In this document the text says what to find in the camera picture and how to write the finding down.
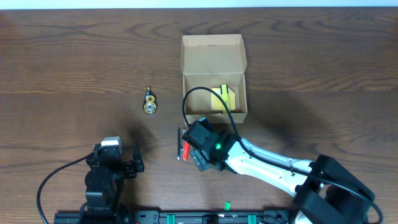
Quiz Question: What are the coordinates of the yellow spiral notepad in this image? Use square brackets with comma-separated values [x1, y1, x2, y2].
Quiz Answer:
[211, 86, 237, 113]

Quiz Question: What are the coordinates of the yellow highlighter pen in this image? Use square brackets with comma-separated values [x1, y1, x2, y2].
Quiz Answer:
[220, 84, 230, 114]

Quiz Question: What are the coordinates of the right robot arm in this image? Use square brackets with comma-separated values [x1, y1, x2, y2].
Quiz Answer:
[182, 118, 375, 224]

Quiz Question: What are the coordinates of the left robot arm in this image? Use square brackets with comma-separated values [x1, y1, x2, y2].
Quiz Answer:
[85, 137, 144, 216]

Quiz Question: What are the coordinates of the red black stapler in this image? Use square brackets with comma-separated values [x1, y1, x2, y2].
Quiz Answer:
[177, 128, 190, 161]

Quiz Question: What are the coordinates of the yellow correction tape dispenser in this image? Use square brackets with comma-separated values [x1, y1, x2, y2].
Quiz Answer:
[143, 86, 157, 114]

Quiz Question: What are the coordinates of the green tape piece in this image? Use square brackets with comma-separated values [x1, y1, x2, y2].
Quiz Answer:
[224, 202, 231, 211]

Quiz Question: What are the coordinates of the open cardboard box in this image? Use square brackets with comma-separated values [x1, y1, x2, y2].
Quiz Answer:
[180, 34, 248, 123]

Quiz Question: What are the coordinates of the black mounting rail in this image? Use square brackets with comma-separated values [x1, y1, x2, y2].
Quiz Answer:
[53, 210, 294, 224]

